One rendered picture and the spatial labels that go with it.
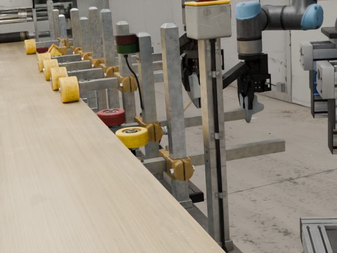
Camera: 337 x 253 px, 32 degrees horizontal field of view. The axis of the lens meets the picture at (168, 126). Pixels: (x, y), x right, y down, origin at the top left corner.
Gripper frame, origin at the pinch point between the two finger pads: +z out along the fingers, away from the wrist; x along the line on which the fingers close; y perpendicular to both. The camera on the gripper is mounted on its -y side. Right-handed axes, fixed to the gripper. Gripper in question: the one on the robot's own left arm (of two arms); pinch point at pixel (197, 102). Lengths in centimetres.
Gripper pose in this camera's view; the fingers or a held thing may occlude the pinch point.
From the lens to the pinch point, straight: 154.4
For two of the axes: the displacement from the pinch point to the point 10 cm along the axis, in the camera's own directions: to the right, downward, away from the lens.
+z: 0.7, 9.7, 2.5
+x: 7.9, -2.0, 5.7
